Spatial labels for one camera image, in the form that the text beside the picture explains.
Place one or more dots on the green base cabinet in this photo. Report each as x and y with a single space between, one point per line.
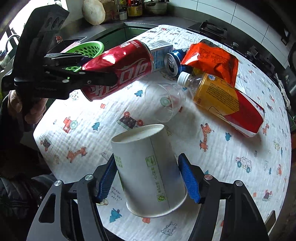
122 34

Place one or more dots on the pink dish towel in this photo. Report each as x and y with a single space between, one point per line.
74 44

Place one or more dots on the yellow red labelled plastic bottle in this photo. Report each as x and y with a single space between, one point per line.
224 101

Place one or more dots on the steel sink faucet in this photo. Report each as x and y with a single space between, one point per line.
12 42

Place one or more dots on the small white seasoning jar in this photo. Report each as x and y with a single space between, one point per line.
123 14

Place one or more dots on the clear plastic cup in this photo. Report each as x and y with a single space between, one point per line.
163 100

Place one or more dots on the person's left hand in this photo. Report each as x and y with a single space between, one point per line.
34 112

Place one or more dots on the black gas stove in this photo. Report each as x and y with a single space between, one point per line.
240 42

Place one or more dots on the steel pressure cooker pot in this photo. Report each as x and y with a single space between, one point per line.
155 7

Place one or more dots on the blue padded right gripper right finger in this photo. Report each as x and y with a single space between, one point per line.
189 178

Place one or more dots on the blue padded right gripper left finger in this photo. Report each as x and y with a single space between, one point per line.
106 174

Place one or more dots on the cartoon printed white tablecloth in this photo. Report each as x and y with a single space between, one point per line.
74 137

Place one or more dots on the white milk carton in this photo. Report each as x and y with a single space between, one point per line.
158 50

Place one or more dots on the blue soda can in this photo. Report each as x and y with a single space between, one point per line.
173 61

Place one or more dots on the dark cooking oil bottle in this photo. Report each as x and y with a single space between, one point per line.
134 8

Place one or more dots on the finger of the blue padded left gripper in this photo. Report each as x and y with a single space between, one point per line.
70 80
65 59

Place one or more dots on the orange snack bag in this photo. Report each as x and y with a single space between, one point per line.
213 60

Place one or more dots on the green perforated plastic basket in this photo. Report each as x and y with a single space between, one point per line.
90 49

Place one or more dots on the black kitchen sink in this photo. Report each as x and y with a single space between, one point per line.
58 47

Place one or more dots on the white paper cup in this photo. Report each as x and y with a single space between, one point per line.
148 171

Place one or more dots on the round wooden chopping block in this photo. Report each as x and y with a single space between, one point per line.
93 12

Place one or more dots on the red cola can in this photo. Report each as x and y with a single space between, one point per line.
130 61

